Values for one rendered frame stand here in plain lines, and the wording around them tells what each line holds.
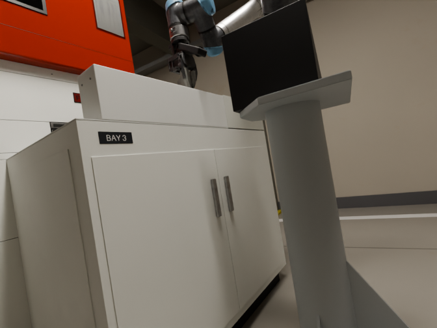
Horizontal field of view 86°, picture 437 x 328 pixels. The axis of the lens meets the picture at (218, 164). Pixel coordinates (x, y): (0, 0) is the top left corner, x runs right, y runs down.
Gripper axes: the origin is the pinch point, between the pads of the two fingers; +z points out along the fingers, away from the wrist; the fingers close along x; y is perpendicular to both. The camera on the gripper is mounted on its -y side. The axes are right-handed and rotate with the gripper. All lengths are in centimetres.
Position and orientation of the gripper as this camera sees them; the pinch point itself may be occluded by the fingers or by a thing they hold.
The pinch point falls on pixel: (192, 88)
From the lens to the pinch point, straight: 97.3
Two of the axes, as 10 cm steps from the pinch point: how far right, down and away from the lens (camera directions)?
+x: -5.9, 0.9, -8.0
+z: 1.6, 9.9, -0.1
